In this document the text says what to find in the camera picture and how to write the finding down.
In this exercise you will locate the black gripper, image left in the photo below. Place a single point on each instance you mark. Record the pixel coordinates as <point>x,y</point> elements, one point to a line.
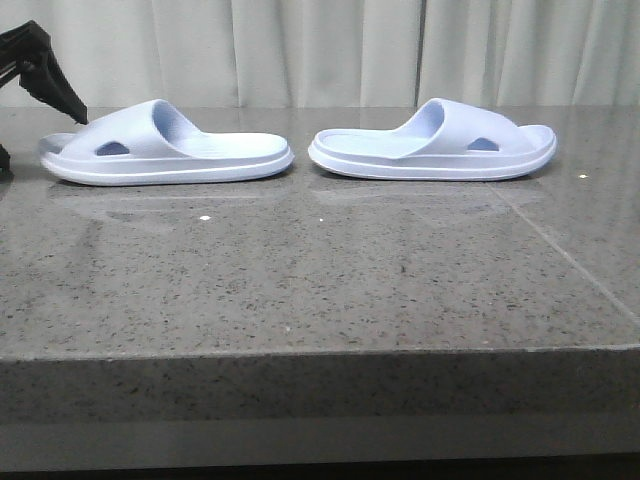
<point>26,53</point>

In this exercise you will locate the pale green curtain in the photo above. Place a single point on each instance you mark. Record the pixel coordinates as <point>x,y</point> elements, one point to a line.
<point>342,53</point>

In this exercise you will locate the light blue slipper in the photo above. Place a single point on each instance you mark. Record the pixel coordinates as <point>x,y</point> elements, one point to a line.
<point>443,140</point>
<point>153,143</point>

